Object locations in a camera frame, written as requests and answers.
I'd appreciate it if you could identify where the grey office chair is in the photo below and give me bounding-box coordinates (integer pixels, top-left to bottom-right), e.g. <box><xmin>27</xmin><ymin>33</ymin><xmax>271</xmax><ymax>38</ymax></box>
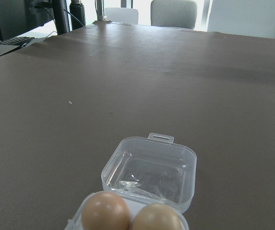
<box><xmin>150</xmin><ymin>0</ymin><xmax>198</xmax><ymax>29</ymax></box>

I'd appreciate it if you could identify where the black keyboard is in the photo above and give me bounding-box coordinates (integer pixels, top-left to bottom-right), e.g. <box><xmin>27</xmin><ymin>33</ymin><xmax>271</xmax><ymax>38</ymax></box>
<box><xmin>0</xmin><ymin>36</ymin><xmax>34</xmax><ymax>46</ymax></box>

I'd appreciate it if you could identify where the light brown egg in box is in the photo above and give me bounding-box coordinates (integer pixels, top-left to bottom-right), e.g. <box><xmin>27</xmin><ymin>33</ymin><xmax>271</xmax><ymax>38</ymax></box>
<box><xmin>131</xmin><ymin>203</ymin><xmax>182</xmax><ymax>230</ymax></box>

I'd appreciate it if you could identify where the clear plastic egg box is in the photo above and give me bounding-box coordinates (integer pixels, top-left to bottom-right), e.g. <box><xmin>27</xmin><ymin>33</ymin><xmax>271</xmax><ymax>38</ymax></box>
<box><xmin>65</xmin><ymin>132</ymin><xmax>197</xmax><ymax>230</ymax></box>

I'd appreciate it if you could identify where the black computer monitor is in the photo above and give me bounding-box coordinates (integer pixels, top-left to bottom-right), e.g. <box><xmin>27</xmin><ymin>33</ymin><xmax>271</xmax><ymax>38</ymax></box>
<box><xmin>0</xmin><ymin>0</ymin><xmax>69</xmax><ymax>41</ymax></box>

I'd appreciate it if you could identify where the aluminium frame post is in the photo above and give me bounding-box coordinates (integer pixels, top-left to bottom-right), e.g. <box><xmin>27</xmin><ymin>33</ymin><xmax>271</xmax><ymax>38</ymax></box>
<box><xmin>95</xmin><ymin>0</ymin><xmax>106</xmax><ymax>21</ymax></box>

